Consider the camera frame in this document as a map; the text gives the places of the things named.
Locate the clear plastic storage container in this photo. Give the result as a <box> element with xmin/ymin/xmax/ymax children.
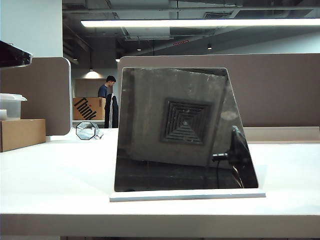
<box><xmin>0</xmin><ymin>92</ymin><xmax>28</xmax><ymax>120</ymax></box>

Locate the cardboard box with Think print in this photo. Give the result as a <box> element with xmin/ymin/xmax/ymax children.
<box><xmin>72</xmin><ymin>96</ymin><xmax>107</xmax><ymax>121</ymax></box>

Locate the tan desk tray ledge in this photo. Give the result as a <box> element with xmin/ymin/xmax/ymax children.
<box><xmin>243</xmin><ymin>126</ymin><xmax>320</xmax><ymax>145</ymax></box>

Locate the square mirror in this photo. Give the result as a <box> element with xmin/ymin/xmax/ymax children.
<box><xmin>109</xmin><ymin>66</ymin><xmax>266</xmax><ymax>202</ymax></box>

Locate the black jacket on chair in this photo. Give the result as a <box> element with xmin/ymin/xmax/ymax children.
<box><xmin>104</xmin><ymin>92</ymin><xmax>119</xmax><ymax>129</ymax></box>

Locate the brown rounded desk partition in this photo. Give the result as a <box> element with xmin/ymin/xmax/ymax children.
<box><xmin>0</xmin><ymin>56</ymin><xmax>73</xmax><ymax>137</ymax></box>

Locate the octagonal glass terrarium black frame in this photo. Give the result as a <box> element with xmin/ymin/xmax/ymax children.
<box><xmin>75</xmin><ymin>120</ymin><xmax>97</xmax><ymax>141</ymax></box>

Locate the person in dark blue shirt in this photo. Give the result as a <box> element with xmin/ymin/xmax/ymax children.
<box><xmin>97</xmin><ymin>75</ymin><xmax>117</xmax><ymax>98</ymax></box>

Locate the long white ceiling light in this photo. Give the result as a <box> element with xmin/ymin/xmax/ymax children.
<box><xmin>80</xmin><ymin>18</ymin><xmax>320</xmax><ymax>28</ymax></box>

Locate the plain brown cardboard box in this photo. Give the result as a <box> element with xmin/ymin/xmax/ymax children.
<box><xmin>0</xmin><ymin>118</ymin><xmax>47</xmax><ymax>153</ymax></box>

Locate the brown wide desk partition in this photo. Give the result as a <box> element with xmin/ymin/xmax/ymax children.
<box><xmin>116</xmin><ymin>52</ymin><xmax>320</xmax><ymax>128</ymax></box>

